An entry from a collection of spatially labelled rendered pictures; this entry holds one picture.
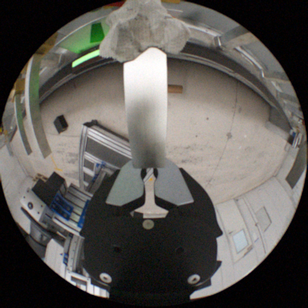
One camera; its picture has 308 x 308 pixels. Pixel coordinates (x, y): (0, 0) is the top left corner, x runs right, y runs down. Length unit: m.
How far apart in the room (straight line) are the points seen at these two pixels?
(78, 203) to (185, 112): 1.11
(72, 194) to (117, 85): 0.95
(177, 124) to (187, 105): 0.23
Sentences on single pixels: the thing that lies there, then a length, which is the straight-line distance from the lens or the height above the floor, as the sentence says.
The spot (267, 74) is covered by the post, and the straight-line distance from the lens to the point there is 0.52.
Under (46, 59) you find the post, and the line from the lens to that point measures 0.38.
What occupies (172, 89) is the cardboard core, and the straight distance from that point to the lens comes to 0.88.
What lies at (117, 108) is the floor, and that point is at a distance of 0.99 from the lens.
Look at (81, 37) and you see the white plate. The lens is 0.29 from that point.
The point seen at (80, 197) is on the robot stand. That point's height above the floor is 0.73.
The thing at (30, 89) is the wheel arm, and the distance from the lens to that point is 0.27.
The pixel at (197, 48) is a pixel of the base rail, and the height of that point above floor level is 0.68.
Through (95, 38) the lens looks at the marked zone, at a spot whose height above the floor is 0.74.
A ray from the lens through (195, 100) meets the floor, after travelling 1.03.
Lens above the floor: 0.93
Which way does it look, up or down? 59 degrees down
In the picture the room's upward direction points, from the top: 178 degrees clockwise
